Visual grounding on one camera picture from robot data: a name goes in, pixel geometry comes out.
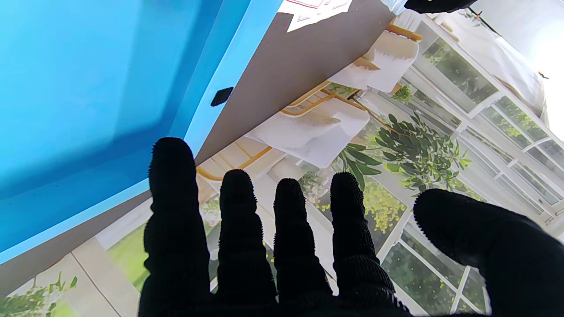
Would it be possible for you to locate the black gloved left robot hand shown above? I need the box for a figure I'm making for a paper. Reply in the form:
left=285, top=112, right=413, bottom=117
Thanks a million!
left=404, top=0, right=479, bottom=14

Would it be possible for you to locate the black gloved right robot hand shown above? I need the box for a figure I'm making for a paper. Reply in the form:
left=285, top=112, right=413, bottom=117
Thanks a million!
left=137, top=137, right=564, bottom=317

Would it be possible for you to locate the blue plastic file box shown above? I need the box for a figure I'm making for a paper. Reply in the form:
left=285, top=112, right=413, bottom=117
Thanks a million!
left=0, top=0, right=283, bottom=265

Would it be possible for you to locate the red-lined white paper sheet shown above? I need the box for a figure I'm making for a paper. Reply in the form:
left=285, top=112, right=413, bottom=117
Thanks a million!
left=278, top=0, right=353, bottom=33

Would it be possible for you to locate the printed garden window backdrop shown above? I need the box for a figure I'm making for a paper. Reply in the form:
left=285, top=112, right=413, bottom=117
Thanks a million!
left=0, top=0, right=564, bottom=317

